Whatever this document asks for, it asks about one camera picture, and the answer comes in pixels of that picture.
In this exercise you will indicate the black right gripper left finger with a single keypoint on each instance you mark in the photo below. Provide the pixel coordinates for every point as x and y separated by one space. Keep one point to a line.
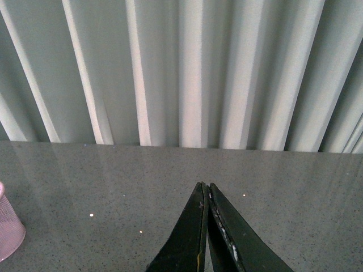
185 248

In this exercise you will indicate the white pleated curtain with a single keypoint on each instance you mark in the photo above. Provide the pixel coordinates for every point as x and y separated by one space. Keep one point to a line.
258 75

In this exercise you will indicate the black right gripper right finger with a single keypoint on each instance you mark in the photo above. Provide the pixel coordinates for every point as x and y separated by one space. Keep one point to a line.
233 244

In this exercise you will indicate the pink mesh pen cup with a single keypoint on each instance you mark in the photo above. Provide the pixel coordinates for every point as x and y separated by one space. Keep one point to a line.
12 230

